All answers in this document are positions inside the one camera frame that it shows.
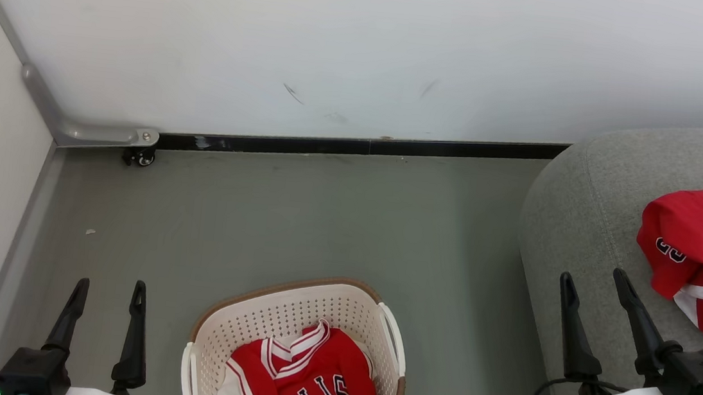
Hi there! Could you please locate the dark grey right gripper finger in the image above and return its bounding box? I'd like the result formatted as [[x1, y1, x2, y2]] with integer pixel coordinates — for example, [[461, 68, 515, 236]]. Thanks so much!
[[602, 267, 690, 385], [550, 270, 611, 384]]

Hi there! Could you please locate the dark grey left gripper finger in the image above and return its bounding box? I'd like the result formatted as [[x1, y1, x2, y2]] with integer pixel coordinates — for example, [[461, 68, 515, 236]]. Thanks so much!
[[42, 274, 91, 356], [108, 278, 156, 395]]

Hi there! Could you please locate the grey fabric sofa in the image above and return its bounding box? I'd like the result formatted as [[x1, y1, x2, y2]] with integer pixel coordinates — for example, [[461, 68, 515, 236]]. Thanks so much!
[[502, 108, 703, 395]]

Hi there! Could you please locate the white perforated plastic laundry basket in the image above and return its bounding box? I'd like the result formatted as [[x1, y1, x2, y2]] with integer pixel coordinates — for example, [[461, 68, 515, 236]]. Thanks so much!
[[178, 263, 416, 395]]

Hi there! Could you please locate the small black caster wheel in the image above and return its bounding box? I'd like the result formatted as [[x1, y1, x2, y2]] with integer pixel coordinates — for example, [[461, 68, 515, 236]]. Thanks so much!
[[121, 144, 158, 170]]

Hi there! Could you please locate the black baseboard strip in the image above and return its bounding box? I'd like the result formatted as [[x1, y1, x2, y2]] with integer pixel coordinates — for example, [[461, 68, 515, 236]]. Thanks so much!
[[156, 104, 572, 190]]

